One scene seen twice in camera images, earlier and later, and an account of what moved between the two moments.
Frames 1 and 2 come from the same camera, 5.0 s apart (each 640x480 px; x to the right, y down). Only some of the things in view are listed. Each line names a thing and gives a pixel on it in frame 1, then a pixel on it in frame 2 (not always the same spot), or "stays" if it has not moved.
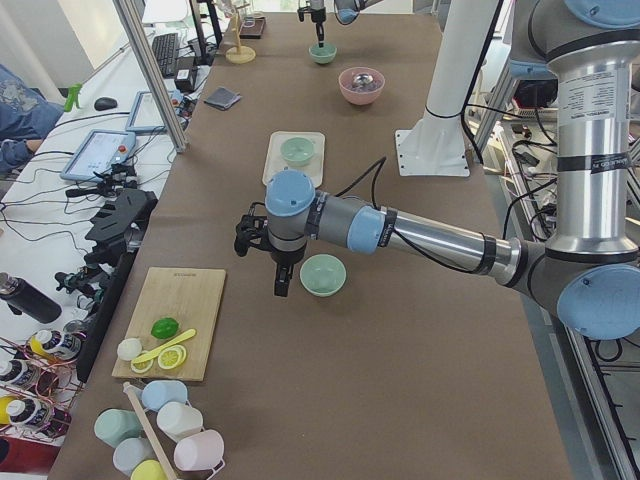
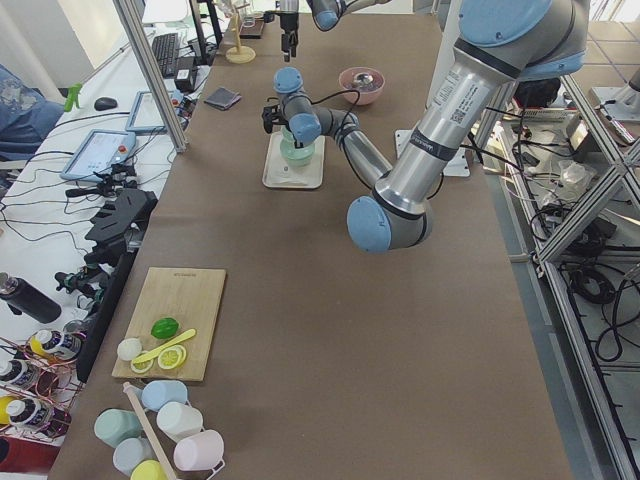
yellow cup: x=149 y=470 stays
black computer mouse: x=105 y=103 stays
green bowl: x=322 y=275 → x=289 y=147
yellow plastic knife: x=163 y=346 stays
